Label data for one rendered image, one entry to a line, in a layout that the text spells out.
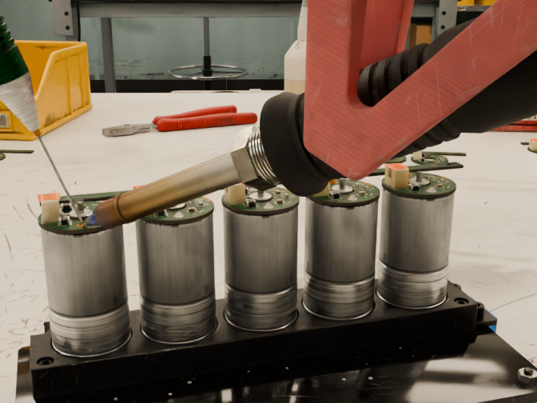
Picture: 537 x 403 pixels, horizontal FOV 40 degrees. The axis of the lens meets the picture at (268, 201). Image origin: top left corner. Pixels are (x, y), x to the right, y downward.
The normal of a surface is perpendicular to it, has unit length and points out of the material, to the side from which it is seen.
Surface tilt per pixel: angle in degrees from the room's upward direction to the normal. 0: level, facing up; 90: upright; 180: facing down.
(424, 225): 90
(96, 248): 90
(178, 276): 90
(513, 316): 0
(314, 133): 99
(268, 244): 90
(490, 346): 0
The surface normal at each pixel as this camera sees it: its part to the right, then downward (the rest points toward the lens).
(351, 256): 0.24, 0.32
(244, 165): -0.48, 0.27
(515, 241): 0.00, -0.95
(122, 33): 0.01, 0.33
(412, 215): -0.28, 0.32
